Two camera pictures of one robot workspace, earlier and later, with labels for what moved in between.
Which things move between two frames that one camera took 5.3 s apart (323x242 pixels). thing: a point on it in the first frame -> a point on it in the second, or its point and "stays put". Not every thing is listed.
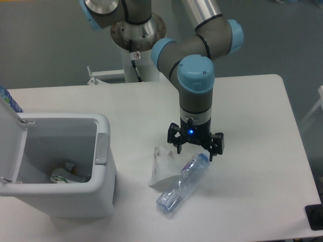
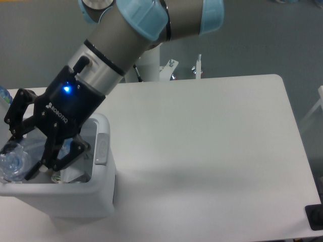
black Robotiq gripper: (200, 134) -> (60, 113)
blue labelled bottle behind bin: (5, 95) stays put
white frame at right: (320, 103) stays put
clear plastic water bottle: (194, 169) -> (15, 163)
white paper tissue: (166, 166) -> (70, 173)
